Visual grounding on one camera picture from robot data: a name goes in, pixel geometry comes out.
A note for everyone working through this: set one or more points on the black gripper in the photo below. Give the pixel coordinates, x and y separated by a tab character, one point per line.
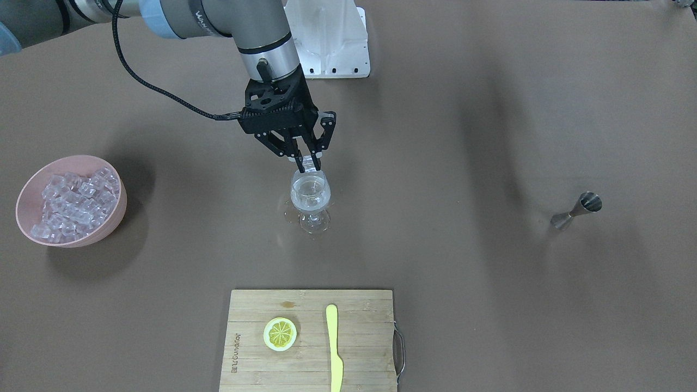
328	129

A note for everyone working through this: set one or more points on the clear ice cube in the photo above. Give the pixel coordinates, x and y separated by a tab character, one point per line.
307	165

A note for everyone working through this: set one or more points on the steel cocktail jigger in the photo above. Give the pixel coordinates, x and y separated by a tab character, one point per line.
586	203

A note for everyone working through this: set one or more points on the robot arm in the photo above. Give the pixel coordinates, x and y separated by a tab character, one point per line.
260	31

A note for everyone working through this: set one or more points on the clear wine glass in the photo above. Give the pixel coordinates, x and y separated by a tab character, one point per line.
310	194

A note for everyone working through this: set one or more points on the pink bowl of ice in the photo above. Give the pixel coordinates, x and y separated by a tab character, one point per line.
73	202

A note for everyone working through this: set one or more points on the yellow lemon slice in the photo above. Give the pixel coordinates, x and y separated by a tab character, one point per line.
279	334

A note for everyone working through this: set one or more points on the bamboo cutting board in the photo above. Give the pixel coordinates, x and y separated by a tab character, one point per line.
364	341

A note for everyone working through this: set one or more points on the yellow plastic knife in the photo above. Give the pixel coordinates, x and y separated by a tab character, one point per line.
335	362

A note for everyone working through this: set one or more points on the white camera mast base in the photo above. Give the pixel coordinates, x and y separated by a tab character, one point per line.
331	38

